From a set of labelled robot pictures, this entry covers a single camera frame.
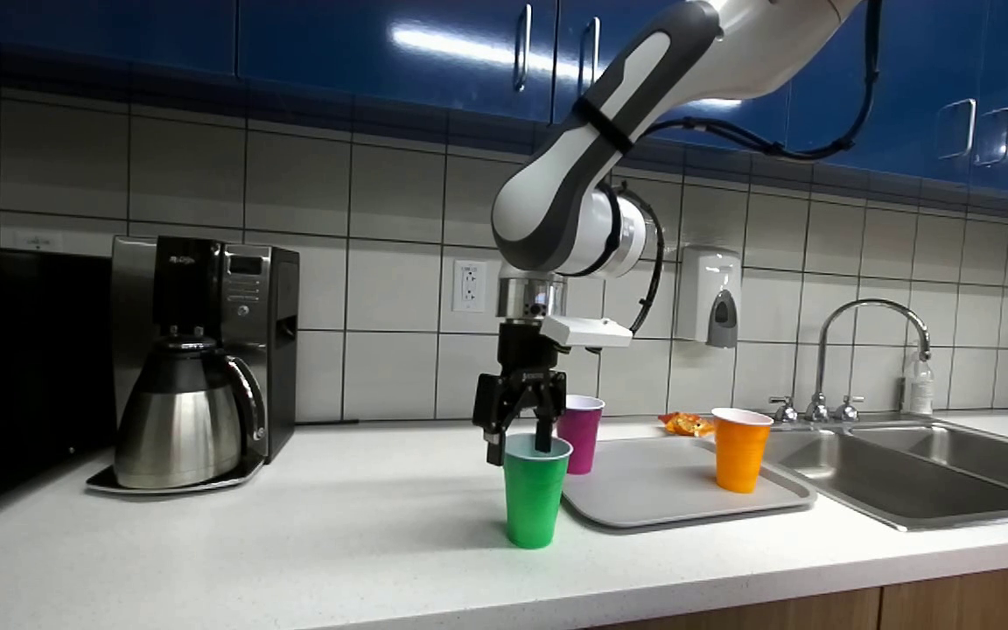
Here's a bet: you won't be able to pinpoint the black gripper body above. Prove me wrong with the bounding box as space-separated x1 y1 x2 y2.
471 319 573 429

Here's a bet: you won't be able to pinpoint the purple plastic cup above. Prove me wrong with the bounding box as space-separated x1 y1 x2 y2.
554 393 609 480

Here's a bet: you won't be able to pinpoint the green plastic cup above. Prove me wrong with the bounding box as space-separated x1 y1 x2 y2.
502 429 573 553

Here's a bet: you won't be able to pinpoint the orange plastic cup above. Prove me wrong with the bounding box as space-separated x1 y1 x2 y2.
708 405 778 496

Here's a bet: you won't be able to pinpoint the grey plastic tray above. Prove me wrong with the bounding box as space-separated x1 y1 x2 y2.
556 433 819 534

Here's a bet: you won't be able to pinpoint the black coffee maker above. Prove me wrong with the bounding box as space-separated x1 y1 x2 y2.
85 233 304 502

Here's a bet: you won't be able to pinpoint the chrome gooseneck faucet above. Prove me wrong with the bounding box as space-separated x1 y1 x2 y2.
810 293 937 425

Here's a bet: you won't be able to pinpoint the steel coffee carafe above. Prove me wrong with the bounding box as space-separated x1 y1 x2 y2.
111 340 269 490

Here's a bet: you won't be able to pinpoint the stainless steel double sink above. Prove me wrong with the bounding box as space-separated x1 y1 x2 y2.
758 418 1008 534

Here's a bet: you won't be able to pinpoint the wooden base cabinet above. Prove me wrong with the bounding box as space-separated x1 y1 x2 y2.
604 555 1008 630

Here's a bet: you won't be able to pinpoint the black microwave oven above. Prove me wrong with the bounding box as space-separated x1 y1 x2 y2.
0 240 115 518

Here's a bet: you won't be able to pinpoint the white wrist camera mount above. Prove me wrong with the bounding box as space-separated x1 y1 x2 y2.
497 272 636 355

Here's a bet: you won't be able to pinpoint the white wall outlet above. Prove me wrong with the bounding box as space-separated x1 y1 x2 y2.
447 257 493 319

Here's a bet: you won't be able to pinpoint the white wall soap dispenser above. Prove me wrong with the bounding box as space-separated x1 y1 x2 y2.
677 244 745 350

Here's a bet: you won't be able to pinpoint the silver cabinet handle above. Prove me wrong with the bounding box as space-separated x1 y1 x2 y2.
943 98 980 161
980 105 1008 168
512 0 532 98
573 11 601 98

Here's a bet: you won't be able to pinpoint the blue wall cabinets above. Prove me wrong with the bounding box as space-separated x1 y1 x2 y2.
0 0 1008 202

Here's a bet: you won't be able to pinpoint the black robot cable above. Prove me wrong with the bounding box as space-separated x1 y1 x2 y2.
595 0 888 335

